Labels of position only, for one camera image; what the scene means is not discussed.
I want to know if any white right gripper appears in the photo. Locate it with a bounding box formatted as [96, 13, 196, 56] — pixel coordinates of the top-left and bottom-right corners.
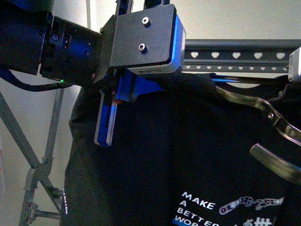
[288, 47, 301, 82]

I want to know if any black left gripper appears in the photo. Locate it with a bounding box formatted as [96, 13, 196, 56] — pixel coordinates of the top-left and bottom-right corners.
[94, 0, 162, 146]

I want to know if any black printed t-shirt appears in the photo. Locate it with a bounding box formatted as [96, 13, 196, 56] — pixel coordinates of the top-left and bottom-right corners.
[60, 76, 301, 226]

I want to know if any metal clothes hanger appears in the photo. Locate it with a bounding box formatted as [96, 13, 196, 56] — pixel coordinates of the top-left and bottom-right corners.
[210, 74, 301, 185]

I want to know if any grey metal clothes rack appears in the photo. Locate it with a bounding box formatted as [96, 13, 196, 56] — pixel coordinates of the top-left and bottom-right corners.
[0, 0, 301, 226]

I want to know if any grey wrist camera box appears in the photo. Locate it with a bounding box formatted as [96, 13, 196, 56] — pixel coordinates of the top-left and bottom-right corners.
[110, 4, 186, 75]

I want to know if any black cable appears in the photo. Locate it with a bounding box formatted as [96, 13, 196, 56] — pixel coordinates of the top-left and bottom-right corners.
[0, 68, 73, 92]

